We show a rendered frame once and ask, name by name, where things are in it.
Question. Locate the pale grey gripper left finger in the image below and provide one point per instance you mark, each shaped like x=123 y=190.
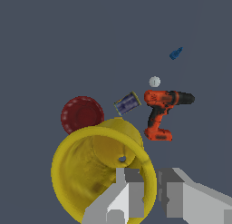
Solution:
x=118 y=200

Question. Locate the small white ball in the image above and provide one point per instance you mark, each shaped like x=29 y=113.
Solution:
x=154 y=81

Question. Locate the orange and black power drill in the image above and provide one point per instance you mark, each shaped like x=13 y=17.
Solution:
x=160 y=108

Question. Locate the dark red plate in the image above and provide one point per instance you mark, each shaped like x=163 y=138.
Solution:
x=81 y=114

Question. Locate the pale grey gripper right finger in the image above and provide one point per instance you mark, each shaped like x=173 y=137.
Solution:
x=193 y=200

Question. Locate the small blue marker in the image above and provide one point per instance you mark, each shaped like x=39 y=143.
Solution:
x=175 y=53

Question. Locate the blue can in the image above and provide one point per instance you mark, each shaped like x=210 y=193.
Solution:
x=127 y=103

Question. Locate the yellow pitcher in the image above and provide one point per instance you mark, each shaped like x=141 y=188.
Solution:
x=84 y=167

